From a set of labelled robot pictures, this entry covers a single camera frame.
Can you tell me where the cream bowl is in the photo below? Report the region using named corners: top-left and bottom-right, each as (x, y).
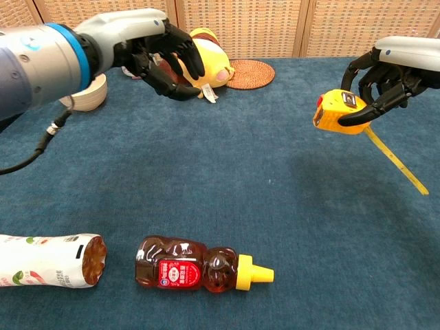
top-left (58, 75), bottom-right (108, 113)

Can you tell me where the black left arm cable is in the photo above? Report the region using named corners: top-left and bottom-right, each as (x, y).
top-left (0, 109), bottom-right (74, 176)

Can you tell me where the white-sleeved tea drink bottle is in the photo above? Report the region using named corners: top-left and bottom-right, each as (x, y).
top-left (0, 233), bottom-right (108, 289)

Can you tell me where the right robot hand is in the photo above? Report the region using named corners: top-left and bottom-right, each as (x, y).
top-left (338, 36), bottom-right (440, 127)

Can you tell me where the woven folding screen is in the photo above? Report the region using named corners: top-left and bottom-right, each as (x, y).
top-left (0, 0), bottom-right (440, 59)

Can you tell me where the blue table cloth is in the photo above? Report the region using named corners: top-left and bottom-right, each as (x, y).
top-left (0, 54), bottom-right (440, 330)

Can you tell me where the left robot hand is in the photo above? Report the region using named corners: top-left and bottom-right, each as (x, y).
top-left (74, 8), bottom-right (206, 102)

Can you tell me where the yellow plush toy brown cape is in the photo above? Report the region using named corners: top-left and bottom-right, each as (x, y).
top-left (156, 27), bottom-right (236, 104)

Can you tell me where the bear-shaped honey bottle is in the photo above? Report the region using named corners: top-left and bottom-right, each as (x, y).
top-left (135, 235), bottom-right (275, 295)

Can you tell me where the round woven rattan coaster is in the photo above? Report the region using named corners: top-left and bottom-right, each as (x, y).
top-left (225, 58), bottom-right (276, 91)

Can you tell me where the yellow tape measure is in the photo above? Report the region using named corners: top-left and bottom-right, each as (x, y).
top-left (311, 88), bottom-right (430, 197)

